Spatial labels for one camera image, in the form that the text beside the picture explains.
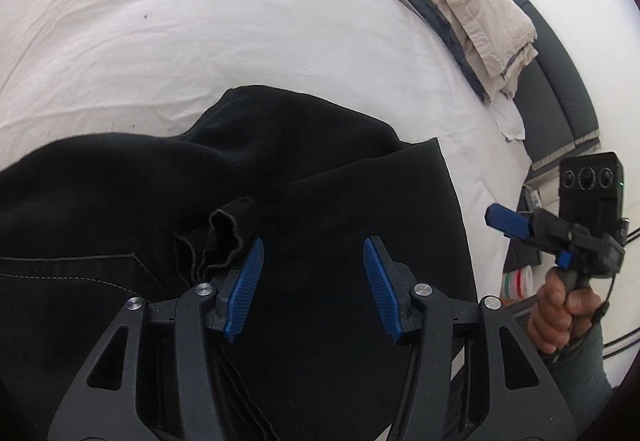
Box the right hand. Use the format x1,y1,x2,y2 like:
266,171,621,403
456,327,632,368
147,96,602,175
527,268,602,355

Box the black denim pants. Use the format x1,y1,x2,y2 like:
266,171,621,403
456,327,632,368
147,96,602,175
1,86,476,440

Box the white bed mattress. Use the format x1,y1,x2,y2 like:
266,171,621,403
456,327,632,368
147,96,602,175
1,0,529,296

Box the dark grey headboard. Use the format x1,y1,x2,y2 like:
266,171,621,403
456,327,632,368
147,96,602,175
513,0,600,179

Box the grey right forearm sleeve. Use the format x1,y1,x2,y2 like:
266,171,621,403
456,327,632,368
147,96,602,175
542,324,613,435

